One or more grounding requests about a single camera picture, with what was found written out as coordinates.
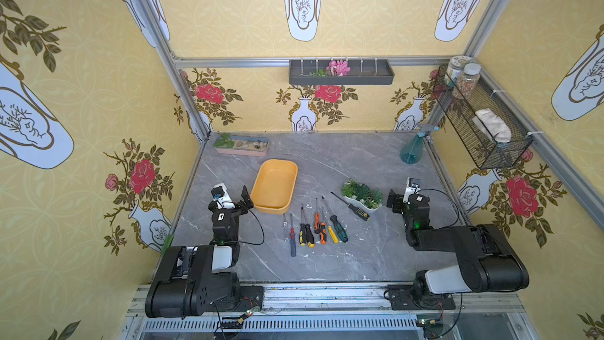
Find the yellow plastic storage box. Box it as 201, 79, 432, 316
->
250, 159, 298, 215

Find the clear handle small screwdriver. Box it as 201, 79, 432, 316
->
282, 213, 290, 241

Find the green black handle screwdriver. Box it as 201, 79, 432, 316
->
322, 197, 349, 242

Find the yellow handle screwdriver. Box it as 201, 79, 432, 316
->
322, 209, 339, 244

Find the red blue handle screwdriver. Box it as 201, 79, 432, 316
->
289, 213, 297, 258

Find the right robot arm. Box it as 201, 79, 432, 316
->
386, 190, 529, 300

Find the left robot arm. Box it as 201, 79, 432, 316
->
145, 184, 254, 319

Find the black yellow tester screwdriver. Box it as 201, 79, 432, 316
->
331, 192, 370, 221

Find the succulent plant white pot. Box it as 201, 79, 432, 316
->
341, 179, 383, 210

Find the pink tray with stones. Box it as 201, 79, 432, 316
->
213, 133, 269, 157

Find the teal spray bottle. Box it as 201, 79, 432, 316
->
400, 124, 440, 165

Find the white cloth bundle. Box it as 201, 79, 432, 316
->
473, 109, 512, 143

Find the spice jar front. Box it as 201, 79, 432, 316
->
453, 63, 481, 99

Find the white lid jar back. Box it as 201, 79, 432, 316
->
443, 55, 475, 87

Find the pink artificial flower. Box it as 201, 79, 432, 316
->
327, 60, 351, 77

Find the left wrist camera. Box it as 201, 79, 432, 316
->
209, 184, 235, 210

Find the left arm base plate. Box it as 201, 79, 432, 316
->
209, 285, 264, 313

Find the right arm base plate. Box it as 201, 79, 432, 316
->
384, 285, 456, 311

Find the black wire basket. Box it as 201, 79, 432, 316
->
433, 65, 533, 169

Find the aluminium front rail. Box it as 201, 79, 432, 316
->
117, 281, 539, 339

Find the grey wall shelf tray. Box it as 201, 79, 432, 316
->
289, 58, 395, 86

